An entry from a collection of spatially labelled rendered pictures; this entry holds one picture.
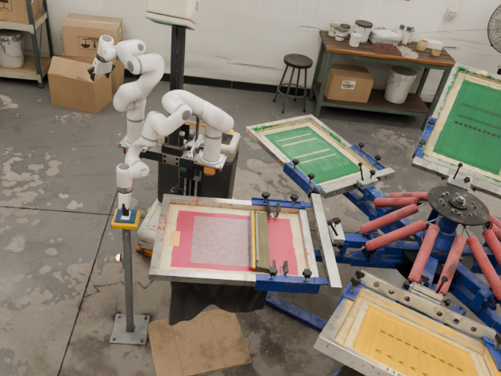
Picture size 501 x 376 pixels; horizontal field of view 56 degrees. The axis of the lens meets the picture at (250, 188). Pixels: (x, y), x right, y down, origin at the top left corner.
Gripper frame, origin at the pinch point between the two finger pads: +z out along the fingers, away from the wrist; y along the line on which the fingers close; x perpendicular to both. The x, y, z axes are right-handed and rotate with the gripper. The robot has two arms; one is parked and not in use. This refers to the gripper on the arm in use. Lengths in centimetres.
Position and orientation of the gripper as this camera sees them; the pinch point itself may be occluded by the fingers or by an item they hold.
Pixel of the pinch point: (125, 212)
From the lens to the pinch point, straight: 248.1
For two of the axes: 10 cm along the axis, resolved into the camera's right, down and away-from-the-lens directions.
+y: 0.3, 6.1, -7.9
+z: -1.3, 7.9, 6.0
